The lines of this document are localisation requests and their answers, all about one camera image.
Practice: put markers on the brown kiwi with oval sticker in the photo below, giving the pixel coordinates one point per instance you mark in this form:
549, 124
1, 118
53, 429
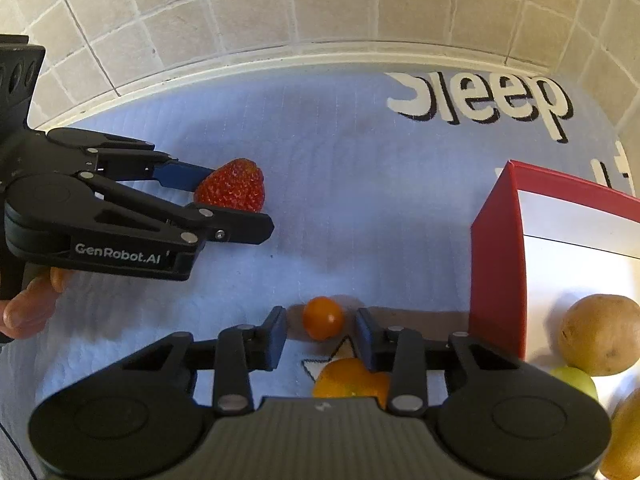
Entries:
625, 440

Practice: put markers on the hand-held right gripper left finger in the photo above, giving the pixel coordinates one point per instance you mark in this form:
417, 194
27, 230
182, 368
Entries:
274, 340

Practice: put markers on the red box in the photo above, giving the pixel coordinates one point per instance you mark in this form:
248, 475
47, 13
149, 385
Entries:
495, 270

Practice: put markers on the blue printed mat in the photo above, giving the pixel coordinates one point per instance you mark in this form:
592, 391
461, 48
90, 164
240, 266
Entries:
325, 160

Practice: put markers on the brown kiwi with peeling label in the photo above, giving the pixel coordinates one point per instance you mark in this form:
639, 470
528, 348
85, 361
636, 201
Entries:
600, 335

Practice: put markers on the green apple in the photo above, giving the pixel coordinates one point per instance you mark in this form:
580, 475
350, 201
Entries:
575, 382

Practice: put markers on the red strawberry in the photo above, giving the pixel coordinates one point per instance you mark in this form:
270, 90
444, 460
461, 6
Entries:
235, 185

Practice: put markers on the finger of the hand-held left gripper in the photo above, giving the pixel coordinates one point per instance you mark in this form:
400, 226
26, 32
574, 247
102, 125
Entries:
235, 227
182, 175

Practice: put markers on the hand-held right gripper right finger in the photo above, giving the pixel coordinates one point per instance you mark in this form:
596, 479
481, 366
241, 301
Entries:
367, 340

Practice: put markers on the person's left hand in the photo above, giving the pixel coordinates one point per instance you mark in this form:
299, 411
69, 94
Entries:
27, 310

